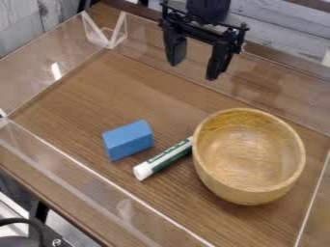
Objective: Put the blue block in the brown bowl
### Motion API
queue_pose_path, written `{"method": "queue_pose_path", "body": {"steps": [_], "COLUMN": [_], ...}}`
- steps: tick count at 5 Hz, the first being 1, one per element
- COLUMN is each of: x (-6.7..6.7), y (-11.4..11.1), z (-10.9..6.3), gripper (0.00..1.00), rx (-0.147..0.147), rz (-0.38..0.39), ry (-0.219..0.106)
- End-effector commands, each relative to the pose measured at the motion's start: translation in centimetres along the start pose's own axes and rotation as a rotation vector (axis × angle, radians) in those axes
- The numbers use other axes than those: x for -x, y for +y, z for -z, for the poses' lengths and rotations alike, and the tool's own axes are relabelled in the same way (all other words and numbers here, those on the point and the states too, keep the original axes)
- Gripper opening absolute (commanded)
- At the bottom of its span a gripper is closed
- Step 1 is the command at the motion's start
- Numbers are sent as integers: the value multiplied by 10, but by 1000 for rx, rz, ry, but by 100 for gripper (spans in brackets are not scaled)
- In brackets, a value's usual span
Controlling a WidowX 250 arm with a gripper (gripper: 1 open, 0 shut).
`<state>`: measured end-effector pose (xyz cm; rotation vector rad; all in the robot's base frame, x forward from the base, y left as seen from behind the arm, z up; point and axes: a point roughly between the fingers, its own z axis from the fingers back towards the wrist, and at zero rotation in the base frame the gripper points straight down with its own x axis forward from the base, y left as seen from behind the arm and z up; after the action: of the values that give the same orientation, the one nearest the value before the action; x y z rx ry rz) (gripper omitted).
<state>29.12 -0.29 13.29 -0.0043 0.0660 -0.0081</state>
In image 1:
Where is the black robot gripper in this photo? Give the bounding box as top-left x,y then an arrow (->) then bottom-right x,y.
158,0 -> 249,81

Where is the blue foam block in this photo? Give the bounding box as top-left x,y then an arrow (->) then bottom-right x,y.
101,120 -> 153,161

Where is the wooden brown bowl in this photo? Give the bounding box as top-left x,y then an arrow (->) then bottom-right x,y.
192,108 -> 307,206

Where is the green and white marker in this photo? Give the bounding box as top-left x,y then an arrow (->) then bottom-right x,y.
132,137 -> 192,181

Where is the clear acrylic corner bracket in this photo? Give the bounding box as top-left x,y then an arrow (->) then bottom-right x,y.
81,12 -> 128,49

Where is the clear acrylic tray wall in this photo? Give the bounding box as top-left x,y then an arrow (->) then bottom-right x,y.
0,5 -> 330,247

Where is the black metal table frame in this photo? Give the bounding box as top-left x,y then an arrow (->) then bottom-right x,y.
0,171 -> 73,247

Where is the black cable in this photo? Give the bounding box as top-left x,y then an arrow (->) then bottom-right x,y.
0,217 -> 46,247

